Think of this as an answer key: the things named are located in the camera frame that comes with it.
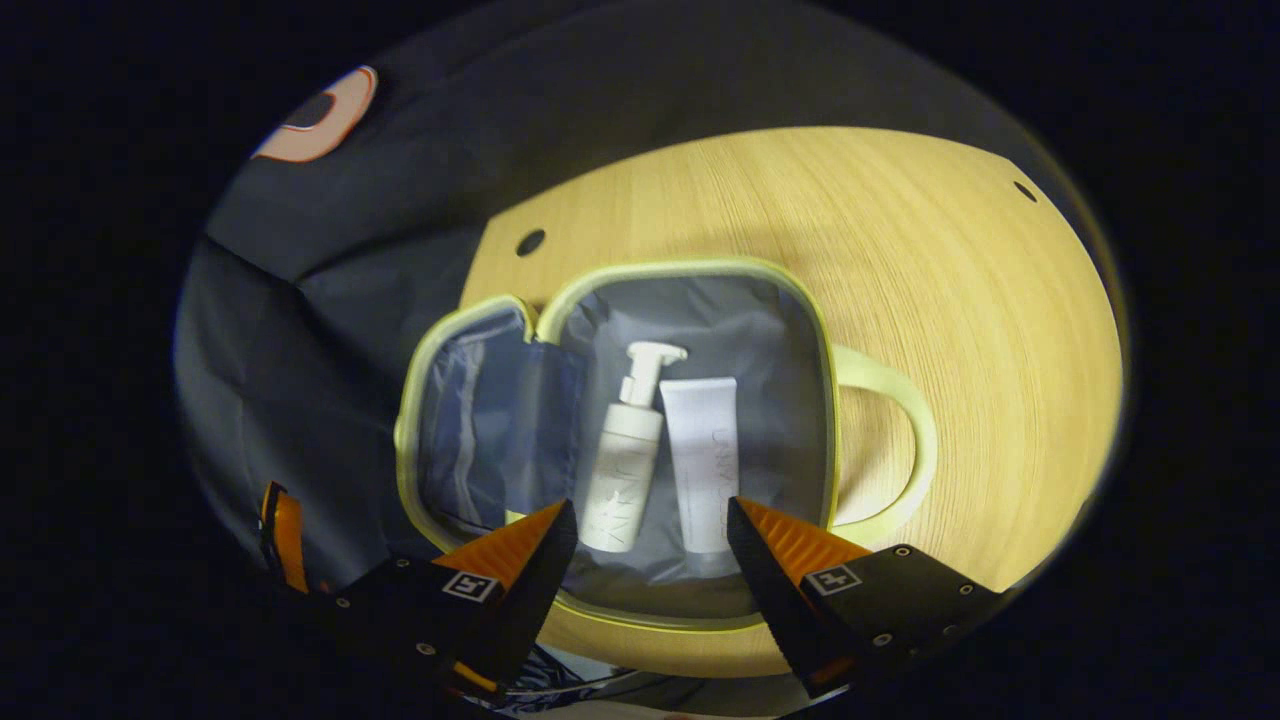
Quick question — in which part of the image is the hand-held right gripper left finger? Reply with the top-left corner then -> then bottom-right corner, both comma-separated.
335,498 -> 579,701

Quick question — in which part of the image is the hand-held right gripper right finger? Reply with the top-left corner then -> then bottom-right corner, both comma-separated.
727,496 -> 1006,701

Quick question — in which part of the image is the white squeeze tube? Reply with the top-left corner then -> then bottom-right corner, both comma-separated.
660,377 -> 739,556

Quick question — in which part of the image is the pale yellow suitcase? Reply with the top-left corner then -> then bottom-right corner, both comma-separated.
393,257 -> 939,633

